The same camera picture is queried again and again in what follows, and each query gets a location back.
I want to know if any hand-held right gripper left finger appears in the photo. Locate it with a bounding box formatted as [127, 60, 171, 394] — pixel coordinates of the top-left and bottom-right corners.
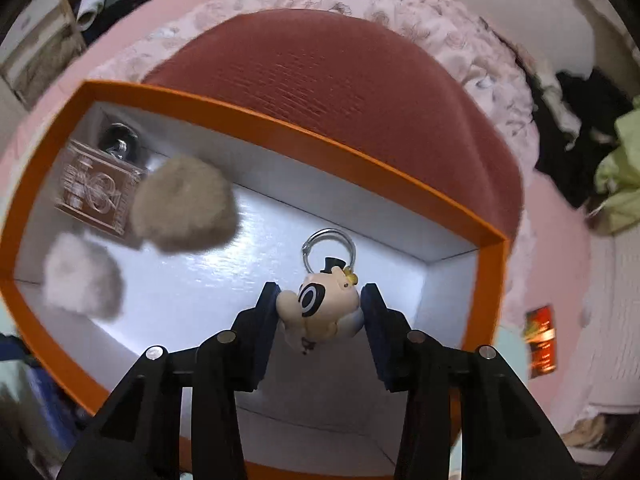
[60, 281, 281, 480]

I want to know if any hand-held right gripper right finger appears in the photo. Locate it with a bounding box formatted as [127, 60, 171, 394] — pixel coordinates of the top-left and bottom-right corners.
[360, 282, 583, 480]

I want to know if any cartoon figure keychain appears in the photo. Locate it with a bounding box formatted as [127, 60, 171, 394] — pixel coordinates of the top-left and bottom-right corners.
[276, 229, 362, 356]

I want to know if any orange cardboard box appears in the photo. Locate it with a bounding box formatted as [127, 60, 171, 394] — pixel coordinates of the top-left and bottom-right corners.
[0, 80, 508, 480]

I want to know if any brown fur pom-pom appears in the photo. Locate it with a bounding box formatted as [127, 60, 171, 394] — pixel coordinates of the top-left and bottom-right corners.
[131, 155, 240, 253]

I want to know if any white fur pom-pom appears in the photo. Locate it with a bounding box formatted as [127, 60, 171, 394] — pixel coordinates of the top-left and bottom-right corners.
[44, 232, 125, 318]

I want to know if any glass perfume bottle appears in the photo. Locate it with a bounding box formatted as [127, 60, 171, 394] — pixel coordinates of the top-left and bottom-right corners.
[54, 122, 148, 238]

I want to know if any red foil packet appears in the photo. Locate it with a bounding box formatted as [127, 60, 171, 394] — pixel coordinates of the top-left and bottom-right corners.
[525, 305, 558, 378]

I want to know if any white louvered closet door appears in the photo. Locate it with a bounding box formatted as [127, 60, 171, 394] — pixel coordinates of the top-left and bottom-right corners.
[590, 230, 640, 411]

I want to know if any red-brown ribbed cushion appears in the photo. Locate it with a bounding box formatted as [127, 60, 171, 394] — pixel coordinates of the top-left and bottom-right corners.
[142, 9, 525, 261]

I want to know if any black clothes pile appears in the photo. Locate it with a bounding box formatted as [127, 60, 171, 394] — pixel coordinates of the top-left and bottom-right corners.
[530, 67, 636, 208]

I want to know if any light green cloth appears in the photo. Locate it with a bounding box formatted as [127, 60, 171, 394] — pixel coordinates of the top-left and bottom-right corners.
[592, 110, 640, 233]

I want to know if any pink floral blanket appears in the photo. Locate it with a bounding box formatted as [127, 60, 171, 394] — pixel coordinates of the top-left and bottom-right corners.
[100, 0, 541, 171]

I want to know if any beige folded quilt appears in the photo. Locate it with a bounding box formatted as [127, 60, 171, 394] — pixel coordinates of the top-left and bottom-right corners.
[10, 30, 83, 96]

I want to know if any white rolled paper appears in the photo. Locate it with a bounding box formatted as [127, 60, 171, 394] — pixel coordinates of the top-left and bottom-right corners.
[75, 0, 112, 31]

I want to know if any white drawer cabinet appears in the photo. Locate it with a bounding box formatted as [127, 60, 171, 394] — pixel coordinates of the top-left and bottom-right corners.
[0, 0, 86, 106]

